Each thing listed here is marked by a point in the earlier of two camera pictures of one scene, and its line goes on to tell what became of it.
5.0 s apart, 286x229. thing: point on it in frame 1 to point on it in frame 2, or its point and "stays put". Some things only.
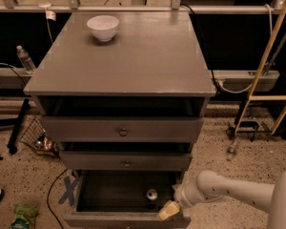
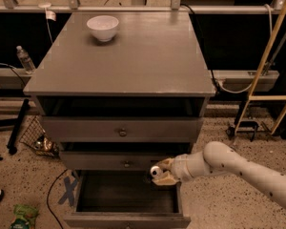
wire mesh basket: [35, 138] stays put
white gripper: [180, 195] to [180, 168]
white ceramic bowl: [104, 27] stays put
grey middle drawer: [126, 160] stays put
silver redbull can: [152, 194] to [155, 172]
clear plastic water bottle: [25, 60] stays put
